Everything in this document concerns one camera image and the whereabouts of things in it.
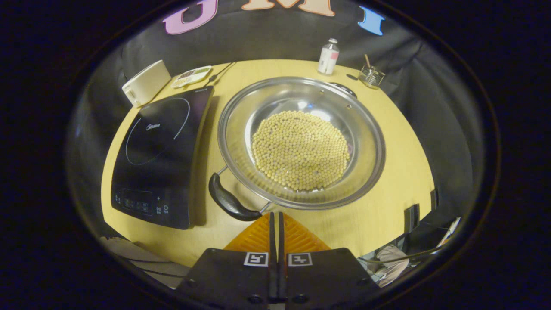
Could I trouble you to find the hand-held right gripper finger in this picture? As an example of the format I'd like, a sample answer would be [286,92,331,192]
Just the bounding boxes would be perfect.
[174,211,277,310]
[278,211,381,310]

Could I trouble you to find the stainless steel pot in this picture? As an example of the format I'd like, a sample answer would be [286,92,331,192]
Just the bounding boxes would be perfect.
[208,76,387,222]

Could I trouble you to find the black induction cooktop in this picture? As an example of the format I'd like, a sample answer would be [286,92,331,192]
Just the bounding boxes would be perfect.
[111,85,215,230]

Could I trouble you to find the pile of soybeans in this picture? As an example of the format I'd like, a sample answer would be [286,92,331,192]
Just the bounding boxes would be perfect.
[251,111,351,192]

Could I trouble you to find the crumpled beige cloth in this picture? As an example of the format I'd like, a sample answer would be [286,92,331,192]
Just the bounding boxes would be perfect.
[375,245,410,287]

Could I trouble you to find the white paper sheet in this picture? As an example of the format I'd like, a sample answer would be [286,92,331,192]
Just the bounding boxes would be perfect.
[437,217,461,248]

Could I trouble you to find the white divided sample tray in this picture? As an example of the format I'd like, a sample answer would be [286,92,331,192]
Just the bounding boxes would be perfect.
[171,65,213,89]

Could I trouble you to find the clear bottle with white label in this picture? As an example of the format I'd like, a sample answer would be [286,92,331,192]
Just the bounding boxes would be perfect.
[317,38,340,76]

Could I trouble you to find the white toaster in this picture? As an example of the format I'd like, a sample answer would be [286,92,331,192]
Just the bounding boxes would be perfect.
[122,59,172,108]

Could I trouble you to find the thin dark cable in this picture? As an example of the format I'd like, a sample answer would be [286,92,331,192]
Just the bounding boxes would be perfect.
[358,245,450,264]

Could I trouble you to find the black power cable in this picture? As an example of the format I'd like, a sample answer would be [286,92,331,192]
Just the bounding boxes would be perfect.
[206,61,237,87]

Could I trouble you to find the metal wire holder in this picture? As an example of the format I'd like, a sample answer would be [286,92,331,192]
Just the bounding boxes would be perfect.
[358,65,386,90]

